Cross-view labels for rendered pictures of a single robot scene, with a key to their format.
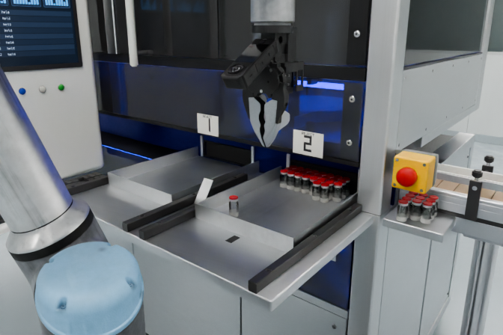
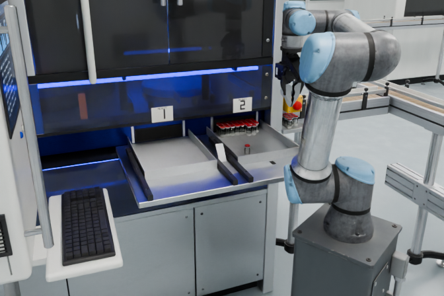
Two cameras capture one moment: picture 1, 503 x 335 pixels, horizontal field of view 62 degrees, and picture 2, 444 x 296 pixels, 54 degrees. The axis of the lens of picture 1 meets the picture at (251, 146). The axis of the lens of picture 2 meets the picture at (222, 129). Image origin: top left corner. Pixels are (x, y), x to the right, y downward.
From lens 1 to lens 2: 143 cm
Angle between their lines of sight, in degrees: 57
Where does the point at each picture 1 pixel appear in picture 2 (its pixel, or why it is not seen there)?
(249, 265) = not seen: hidden behind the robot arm
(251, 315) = (203, 232)
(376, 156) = (279, 100)
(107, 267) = (355, 160)
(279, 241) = (293, 152)
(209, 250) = (279, 169)
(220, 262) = not seen: hidden behind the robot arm
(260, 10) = (298, 42)
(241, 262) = not seen: hidden behind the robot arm
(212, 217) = (251, 159)
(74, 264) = (352, 164)
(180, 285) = (131, 254)
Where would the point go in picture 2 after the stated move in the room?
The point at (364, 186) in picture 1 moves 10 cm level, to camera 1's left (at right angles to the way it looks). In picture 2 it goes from (274, 117) to (264, 124)
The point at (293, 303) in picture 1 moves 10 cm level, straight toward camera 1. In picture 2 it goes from (234, 205) to (254, 211)
